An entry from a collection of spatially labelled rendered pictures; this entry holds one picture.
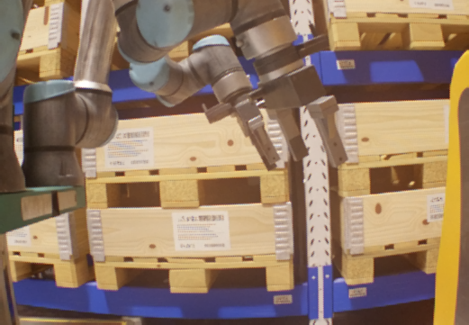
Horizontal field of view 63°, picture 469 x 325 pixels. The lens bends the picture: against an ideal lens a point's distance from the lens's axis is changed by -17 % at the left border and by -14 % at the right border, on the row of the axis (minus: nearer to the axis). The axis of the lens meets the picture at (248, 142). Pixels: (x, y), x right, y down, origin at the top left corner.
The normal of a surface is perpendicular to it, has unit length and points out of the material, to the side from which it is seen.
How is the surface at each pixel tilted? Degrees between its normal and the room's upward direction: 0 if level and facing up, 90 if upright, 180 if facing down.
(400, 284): 90
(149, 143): 90
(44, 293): 90
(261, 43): 110
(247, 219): 90
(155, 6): 114
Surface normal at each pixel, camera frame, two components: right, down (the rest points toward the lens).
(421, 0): -0.06, -0.06
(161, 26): -0.68, 0.42
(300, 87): 0.33, 0.04
